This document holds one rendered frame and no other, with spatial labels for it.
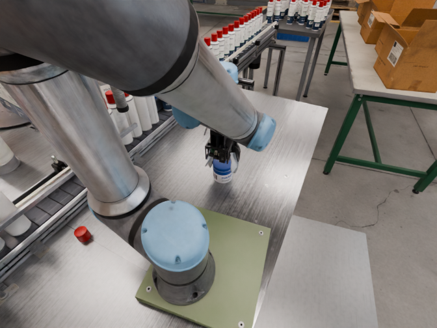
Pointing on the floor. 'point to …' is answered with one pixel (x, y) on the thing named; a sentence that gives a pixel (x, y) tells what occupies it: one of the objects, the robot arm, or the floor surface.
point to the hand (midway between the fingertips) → (223, 166)
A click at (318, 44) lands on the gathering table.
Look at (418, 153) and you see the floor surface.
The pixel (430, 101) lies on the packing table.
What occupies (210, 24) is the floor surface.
